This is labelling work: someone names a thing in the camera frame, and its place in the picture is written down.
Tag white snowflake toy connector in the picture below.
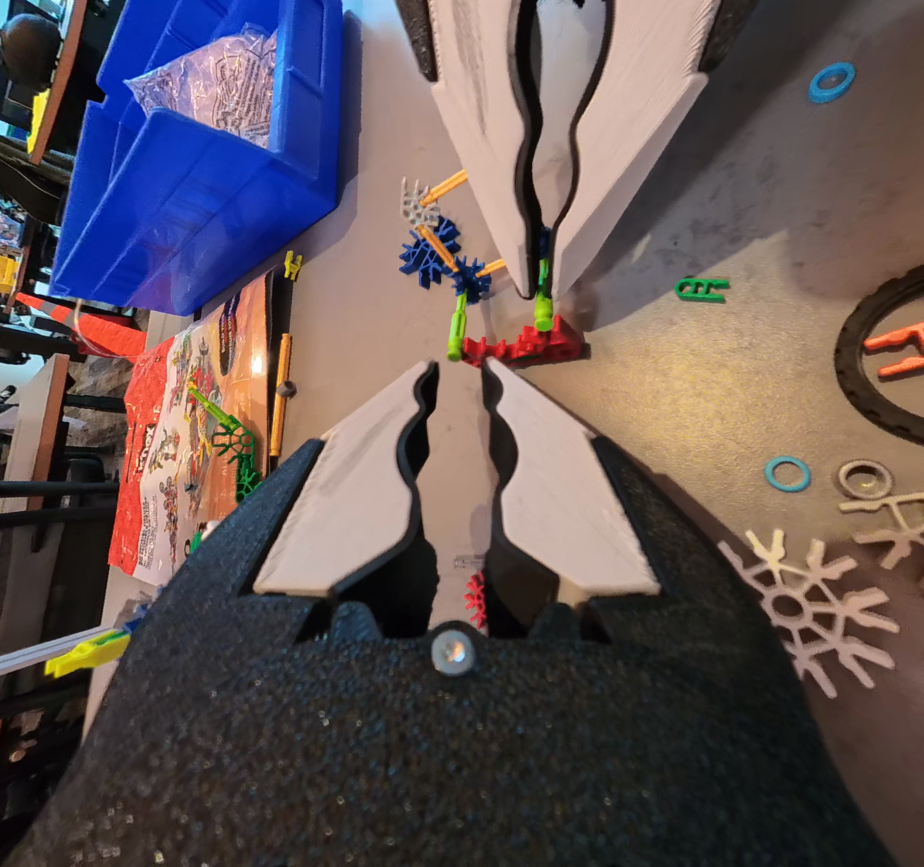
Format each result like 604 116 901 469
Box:
718 528 902 700

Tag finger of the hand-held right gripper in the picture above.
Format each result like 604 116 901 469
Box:
422 0 544 299
541 0 741 299

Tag yellow and blue toy piece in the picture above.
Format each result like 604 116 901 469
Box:
45 627 134 679

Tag clear plastic bag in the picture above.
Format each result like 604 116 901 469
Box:
126 22 279 153

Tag black round object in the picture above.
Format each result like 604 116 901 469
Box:
0 13 62 88

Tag blue plastic ring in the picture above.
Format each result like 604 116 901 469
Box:
807 62 857 104

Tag blue plastic storage bin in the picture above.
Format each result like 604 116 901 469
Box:
49 0 362 318

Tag long yellow toy rod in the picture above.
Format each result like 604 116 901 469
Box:
269 333 293 458

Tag pale fan-shaped toy connector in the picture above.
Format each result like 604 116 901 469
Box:
841 492 924 570

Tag black rubber toy tyre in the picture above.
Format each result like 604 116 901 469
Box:
834 266 924 447

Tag grey toy connector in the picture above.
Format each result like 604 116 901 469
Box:
399 177 443 230

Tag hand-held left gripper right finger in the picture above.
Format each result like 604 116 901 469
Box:
480 358 661 597

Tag K'nex instruction booklet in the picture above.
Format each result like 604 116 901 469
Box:
108 271 290 586

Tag grey plastic spacer ring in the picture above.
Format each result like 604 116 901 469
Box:
836 459 894 500

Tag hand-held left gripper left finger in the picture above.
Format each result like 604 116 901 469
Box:
253 360 441 597

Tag teal plastic ring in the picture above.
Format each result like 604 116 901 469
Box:
764 455 811 494

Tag lime green toy rod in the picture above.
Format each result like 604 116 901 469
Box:
445 293 470 362
533 228 557 335

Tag red textured strip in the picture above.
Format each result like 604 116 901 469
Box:
14 293 149 359

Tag large blue toy connector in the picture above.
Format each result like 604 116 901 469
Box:
398 216 463 295

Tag orange flat toy connector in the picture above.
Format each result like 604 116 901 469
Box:
862 324 924 379

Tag green connector toy structure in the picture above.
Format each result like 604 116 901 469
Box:
184 382 264 557

